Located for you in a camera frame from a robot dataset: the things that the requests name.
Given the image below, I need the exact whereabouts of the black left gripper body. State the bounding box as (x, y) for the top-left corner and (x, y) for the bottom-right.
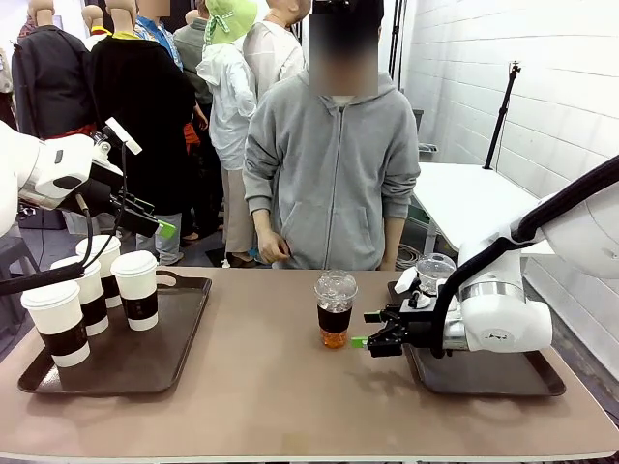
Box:
(72, 161), (133, 220)

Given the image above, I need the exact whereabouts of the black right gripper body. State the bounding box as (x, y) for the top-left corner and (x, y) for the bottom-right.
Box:
(368, 308), (437, 359)

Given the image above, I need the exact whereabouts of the white paper cup black sleeve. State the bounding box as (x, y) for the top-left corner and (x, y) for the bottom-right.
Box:
(20, 279), (92, 369)
(75, 234), (124, 309)
(109, 249), (160, 333)
(49, 255), (110, 337)

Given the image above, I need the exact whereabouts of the clear plastic dome-lid cup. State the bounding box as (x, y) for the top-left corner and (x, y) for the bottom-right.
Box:
(415, 252), (457, 297)

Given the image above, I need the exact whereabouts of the person's right forearm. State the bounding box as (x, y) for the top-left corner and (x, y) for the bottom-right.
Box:
(243, 186), (276, 234)

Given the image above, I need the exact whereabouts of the person's left forearm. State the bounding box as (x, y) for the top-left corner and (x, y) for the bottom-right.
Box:
(380, 190), (413, 265)

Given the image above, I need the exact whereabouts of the dark brown serving tray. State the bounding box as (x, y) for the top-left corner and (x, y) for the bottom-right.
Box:
(387, 279), (568, 399)
(17, 270), (214, 397)

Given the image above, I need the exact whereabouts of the person's right hand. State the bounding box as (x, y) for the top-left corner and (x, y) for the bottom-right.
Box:
(257, 225), (292, 266)

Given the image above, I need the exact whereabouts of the clear plastic cup iced tea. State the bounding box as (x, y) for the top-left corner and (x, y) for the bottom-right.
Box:
(313, 269), (360, 351)

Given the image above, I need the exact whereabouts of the black case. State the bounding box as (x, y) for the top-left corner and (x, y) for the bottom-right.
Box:
(16, 205), (68, 231)

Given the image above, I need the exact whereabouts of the mannequin in black robe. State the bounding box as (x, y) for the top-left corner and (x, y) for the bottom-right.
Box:
(88, 0), (198, 218)

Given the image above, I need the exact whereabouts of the dark grey chair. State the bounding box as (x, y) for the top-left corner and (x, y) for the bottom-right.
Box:
(0, 234), (38, 350)

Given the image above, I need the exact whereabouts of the mannequin in dark jacket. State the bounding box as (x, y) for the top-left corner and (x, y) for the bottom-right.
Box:
(10, 0), (99, 142)

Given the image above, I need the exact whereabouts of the white side table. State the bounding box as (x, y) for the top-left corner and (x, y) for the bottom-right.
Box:
(412, 160), (558, 258)

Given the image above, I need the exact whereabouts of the person in grey hoodie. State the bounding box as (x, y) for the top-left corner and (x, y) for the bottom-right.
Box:
(242, 0), (423, 272)

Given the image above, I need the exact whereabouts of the person in olive jacket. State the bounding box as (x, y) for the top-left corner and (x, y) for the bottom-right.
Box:
(172, 9), (215, 108)

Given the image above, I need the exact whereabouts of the person in blue patterned shirt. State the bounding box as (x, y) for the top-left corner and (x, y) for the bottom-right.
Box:
(134, 0), (186, 72)

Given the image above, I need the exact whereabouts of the mannequin with red yellow collar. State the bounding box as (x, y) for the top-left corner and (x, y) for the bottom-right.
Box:
(80, 4), (114, 52)

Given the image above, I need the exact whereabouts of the mannequin in white robe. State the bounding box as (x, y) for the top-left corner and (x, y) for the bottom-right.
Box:
(241, 0), (308, 103)

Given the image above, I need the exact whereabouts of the green bucket hat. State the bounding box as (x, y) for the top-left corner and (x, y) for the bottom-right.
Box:
(204, 0), (259, 46)

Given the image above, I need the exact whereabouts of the slim black tripod pole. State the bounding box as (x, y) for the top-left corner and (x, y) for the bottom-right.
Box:
(483, 61), (524, 171)

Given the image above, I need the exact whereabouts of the black light stand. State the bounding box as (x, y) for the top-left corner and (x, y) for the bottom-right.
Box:
(386, 0), (410, 93)

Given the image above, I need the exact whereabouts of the thin black left camera cable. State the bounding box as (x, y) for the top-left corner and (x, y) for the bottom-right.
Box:
(74, 142), (129, 268)

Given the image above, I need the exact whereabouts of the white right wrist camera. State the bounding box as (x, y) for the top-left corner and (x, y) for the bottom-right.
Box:
(393, 266), (433, 311)

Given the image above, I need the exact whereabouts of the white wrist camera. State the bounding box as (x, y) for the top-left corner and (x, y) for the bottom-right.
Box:
(393, 266), (433, 311)
(94, 117), (143, 163)

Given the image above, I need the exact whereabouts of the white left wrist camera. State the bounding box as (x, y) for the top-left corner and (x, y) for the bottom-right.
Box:
(94, 117), (143, 163)

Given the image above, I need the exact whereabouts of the coiled white cable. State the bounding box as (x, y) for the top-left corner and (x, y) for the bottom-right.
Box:
(395, 243), (427, 271)

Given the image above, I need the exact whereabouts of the thick black left arm hose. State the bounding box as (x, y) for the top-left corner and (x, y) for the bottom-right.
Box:
(0, 262), (86, 297)

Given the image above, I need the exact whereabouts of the thick black arm hose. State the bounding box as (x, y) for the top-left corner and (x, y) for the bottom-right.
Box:
(429, 154), (619, 361)
(0, 262), (86, 297)

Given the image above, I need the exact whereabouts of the thick black right arm hose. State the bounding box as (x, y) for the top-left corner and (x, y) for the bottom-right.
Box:
(429, 154), (619, 361)

